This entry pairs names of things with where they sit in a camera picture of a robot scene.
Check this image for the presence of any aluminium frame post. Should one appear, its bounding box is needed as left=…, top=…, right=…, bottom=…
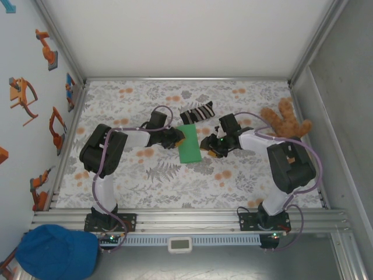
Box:
left=33, top=0, right=88, bottom=87
left=287, top=0, right=350, bottom=88

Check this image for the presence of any thin aluminium frame rail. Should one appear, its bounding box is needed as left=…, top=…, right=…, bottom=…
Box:
left=84, top=76, right=292, bottom=83

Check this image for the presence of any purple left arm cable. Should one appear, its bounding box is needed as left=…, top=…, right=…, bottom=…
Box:
left=92, top=104, right=175, bottom=255

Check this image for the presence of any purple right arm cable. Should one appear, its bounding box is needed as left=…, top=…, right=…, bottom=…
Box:
left=234, top=111, right=323, bottom=252

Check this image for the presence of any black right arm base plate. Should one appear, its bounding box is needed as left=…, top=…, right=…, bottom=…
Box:
left=238, top=212, right=291, bottom=233

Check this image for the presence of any white slotted cable duct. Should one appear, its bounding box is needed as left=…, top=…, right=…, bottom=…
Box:
left=125, top=235, right=261, bottom=246

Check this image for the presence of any green paper sheet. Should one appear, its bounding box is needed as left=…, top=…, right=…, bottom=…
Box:
left=176, top=123, right=203, bottom=165

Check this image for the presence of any blue and orange sticker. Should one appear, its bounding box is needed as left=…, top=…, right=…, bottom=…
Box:
left=65, top=72, right=77, bottom=113

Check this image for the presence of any black and white striped sock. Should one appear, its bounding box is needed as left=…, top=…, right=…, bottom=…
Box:
left=180, top=100, right=216, bottom=125

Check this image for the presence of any wide aluminium frame rail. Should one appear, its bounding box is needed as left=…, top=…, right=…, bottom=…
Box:
left=30, top=207, right=353, bottom=234

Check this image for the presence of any floral patterned table mat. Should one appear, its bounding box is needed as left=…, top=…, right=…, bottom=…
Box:
left=55, top=80, right=329, bottom=209

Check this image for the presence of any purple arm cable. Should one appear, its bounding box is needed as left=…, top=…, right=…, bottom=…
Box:
left=234, top=111, right=323, bottom=252
left=92, top=104, right=175, bottom=255

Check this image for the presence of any white digital timer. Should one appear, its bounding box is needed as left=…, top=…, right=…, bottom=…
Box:
left=167, top=236, right=193, bottom=254

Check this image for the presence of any blue baseball cap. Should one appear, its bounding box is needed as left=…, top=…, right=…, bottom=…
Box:
left=14, top=223, right=98, bottom=279

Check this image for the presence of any aluminium frame side rail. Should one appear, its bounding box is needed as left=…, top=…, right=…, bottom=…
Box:
left=45, top=83, right=90, bottom=211

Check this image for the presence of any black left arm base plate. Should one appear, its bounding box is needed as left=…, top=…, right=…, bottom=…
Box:
left=84, top=212, right=138, bottom=233

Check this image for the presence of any brown plush teddy bear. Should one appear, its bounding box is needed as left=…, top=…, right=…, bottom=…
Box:
left=260, top=97, right=313, bottom=138

